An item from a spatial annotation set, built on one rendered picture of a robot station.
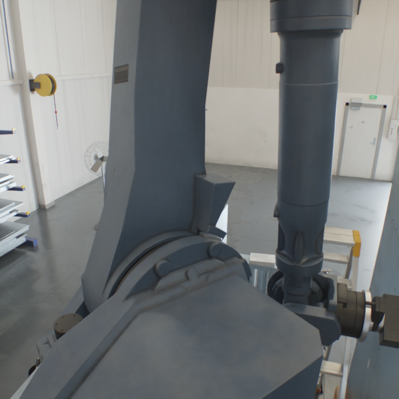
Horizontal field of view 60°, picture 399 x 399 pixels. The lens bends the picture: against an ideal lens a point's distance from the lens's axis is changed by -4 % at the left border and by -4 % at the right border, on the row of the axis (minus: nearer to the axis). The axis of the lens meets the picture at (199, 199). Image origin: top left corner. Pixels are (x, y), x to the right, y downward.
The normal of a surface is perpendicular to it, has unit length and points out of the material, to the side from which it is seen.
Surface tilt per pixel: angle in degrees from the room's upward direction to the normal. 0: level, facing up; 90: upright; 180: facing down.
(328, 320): 94
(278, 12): 95
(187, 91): 90
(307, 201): 93
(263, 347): 0
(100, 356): 55
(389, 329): 31
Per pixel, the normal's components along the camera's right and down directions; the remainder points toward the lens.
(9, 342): 0.00, -0.93
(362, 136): -0.32, 0.34
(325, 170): 0.51, 0.32
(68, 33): 0.95, 0.12
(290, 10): -0.65, 0.35
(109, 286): -0.68, -0.32
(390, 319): -0.16, -0.62
